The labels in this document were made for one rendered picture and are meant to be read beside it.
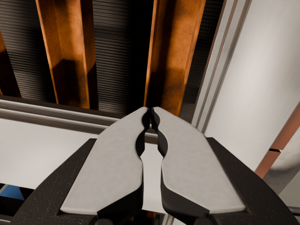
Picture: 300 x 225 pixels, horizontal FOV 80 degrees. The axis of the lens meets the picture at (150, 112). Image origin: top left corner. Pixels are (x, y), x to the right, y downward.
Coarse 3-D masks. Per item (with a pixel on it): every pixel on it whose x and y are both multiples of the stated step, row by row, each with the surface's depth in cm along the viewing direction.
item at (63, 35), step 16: (48, 0) 33; (64, 0) 34; (80, 0) 30; (48, 16) 33; (64, 16) 35; (80, 16) 31; (48, 32) 34; (64, 32) 37; (80, 32) 32; (48, 48) 35; (64, 48) 39; (80, 48) 38; (64, 64) 41; (80, 64) 40; (64, 80) 42; (80, 80) 42; (96, 80) 42; (64, 96) 43; (80, 96) 45; (96, 96) 44
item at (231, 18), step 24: (240, 0) 17; (240, 24) 18; (216, 48) 21; (216, 72) 21; (0, 96) 30; (216, 96) 22; (24, 120) 28; (48, 120) 28; (72, 120) 28; (96, 120) 29; (192, 120) 27; (0, 216) 55; (168, 216) 41
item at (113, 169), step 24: (120, 120) 11; (144, 120) 11; (96, 144) 9; (120, 144) 9; (144, 144) 10; (96, 168) 8; (120, 168) 8; (72, 192) 7; (96, 192) 7; (120, 192) 7; (96, 216) 6; (120, 216) 7
